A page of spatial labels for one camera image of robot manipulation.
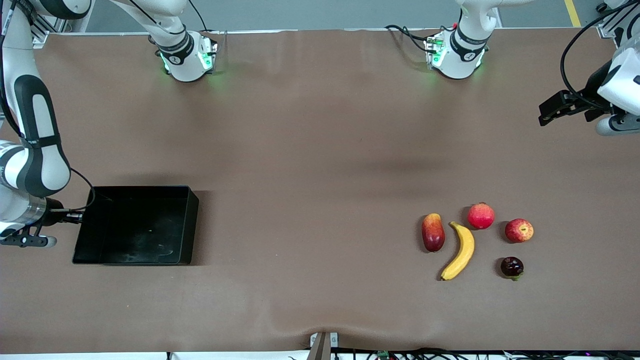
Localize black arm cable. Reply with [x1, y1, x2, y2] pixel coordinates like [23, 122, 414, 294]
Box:
[559, 0, 640, 112]
[50, 167, 97, 215]

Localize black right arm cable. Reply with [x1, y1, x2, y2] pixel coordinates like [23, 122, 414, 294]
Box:
[50, 167, 97, 215]

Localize aluminium frame profile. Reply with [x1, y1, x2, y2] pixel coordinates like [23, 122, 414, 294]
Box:
[30, 10, 93, 37]
[597, 0, 640, 42]

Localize brown table mat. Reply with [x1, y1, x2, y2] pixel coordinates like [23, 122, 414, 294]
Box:
[0, 27, 640, 354]

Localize metal table edge bracket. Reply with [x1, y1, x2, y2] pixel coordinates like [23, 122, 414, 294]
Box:
[308, 331, 340, 360]

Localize red yellow mango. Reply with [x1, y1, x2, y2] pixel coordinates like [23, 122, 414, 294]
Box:
[421, 213, 446, 253]

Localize red yellow apple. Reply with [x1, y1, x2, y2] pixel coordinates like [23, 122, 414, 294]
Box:
[504, 218, 535, 244]

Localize red round apple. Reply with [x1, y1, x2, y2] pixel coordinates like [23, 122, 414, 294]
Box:
[467, 202, 496, 231]

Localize yellow banana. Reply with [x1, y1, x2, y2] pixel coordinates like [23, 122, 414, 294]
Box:
[440, 221, 476, 282]

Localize black table edge cables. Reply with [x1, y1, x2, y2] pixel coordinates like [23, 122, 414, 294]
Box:
[332, 348, 640, 360]

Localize dark purple mangosteen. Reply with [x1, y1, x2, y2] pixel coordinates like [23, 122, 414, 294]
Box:
[500, 256, 525, 281]

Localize black left base cables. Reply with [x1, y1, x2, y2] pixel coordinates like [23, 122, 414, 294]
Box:
[384, 24, 432, 53]

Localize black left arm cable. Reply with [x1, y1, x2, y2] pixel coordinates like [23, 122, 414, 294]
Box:
[559, 0, 640, 112]

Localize black plastic tray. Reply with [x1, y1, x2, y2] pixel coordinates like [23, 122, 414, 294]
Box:
[72, 185, 200, 266]

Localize black right base cable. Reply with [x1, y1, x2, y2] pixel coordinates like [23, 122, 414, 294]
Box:
[186, 0, 209, 32]

